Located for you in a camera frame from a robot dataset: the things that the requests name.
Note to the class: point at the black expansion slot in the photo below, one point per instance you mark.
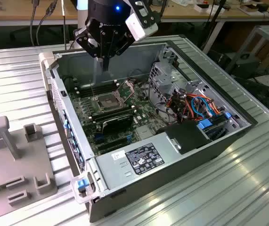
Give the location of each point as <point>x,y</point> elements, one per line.
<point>110,142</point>

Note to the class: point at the black box with fan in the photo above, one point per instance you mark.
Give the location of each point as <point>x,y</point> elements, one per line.
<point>246,62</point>

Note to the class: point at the black plastic cover block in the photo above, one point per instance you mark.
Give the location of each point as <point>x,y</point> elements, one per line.
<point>186,136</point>

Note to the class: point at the thin metal locking lever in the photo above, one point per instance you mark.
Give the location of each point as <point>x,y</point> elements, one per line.
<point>91,89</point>

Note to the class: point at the white box on desk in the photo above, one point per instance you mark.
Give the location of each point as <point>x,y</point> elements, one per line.
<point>207,8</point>

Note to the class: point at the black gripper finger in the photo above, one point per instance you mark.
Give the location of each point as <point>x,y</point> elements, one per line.
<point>83,37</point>
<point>124,43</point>

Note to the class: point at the blue case latch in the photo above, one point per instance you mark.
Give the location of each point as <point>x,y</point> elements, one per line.
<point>82,184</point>

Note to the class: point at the wooden desk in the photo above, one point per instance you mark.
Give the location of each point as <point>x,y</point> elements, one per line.
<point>11,11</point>

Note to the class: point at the metal disk bay cage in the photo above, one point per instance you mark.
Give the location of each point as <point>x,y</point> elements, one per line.
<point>162,82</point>

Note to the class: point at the grey power supply with label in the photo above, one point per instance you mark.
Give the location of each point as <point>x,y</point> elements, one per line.
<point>115,169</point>

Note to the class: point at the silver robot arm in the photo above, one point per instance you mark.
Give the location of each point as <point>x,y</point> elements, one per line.
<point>82,4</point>

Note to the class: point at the green motherboard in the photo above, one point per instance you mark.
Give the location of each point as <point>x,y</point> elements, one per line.
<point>146,117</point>

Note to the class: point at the white desk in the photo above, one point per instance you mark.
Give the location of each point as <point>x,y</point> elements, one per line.
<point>242,17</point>

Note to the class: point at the open grey PC case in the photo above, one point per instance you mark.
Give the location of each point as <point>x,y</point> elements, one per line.
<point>129,202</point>

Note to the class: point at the CPU socket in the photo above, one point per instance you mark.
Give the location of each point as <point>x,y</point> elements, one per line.
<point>107,102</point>

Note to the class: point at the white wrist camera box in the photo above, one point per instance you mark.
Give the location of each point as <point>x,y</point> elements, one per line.
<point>139,28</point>

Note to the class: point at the blue disk carrier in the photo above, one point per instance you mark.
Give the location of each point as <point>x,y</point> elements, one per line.
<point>206,123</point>

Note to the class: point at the black RAM stick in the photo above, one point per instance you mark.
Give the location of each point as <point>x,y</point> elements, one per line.
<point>113,111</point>

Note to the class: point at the grey parts rack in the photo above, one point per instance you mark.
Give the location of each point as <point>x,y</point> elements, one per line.
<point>2,164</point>

